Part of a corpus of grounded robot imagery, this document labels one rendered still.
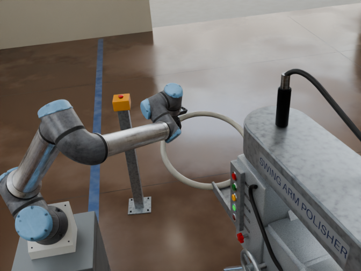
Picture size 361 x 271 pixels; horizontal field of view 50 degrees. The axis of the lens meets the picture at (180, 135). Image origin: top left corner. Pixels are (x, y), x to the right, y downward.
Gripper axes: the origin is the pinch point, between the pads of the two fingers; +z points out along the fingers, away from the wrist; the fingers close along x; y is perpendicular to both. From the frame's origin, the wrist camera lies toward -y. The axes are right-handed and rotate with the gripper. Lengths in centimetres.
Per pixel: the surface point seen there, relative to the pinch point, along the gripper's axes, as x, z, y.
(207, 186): 37.6, -7.7, 18.4
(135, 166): -41, 96, -8
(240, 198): 60, -51, 35
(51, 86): -296, 256, -88
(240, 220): 64, -40, 37
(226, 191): 46.5, -6.7, 13.6
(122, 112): -60, 50, -16
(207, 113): 9.7, -7.5, -17.7
